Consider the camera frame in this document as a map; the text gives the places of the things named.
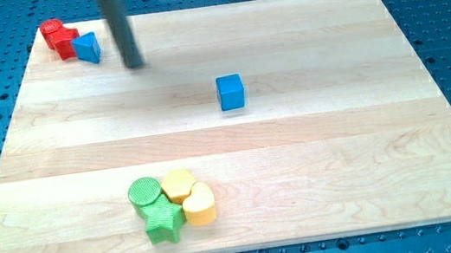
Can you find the blue cube block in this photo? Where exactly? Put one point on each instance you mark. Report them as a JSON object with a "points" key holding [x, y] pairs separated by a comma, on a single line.
{"points": [[230, 92]]}

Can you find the blue triangle block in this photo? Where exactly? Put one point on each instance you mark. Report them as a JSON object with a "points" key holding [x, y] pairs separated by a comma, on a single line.
{"points": [[87, 48]]}

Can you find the green cylinder block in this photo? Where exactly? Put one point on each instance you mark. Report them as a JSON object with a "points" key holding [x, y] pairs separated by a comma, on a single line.
{"points": [[143, 192]]}

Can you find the red cylinder block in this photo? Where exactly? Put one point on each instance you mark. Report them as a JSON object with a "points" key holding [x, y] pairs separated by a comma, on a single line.
{"points": [[51, 31]]}

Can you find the green star block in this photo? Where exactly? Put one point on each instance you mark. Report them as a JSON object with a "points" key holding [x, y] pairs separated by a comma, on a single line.
{"points": [[164, 220]]}

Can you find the red star block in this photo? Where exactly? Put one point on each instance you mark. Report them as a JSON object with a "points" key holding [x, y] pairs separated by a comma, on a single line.
{"points": [[62, 42]]}

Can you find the yellow hexagon block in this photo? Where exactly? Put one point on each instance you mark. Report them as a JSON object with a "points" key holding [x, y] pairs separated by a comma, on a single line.
{"points": [[177, 185]]}

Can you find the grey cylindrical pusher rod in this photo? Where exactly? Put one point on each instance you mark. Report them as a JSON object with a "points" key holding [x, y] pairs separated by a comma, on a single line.
{"points": [[116, 18]]}

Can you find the yellow heart block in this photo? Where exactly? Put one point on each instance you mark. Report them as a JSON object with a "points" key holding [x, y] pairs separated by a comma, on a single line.
{"points": [[200, 206]]}

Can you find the light wooden board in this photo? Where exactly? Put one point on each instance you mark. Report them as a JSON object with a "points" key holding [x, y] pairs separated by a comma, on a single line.
{"points": [[343, 132]]}

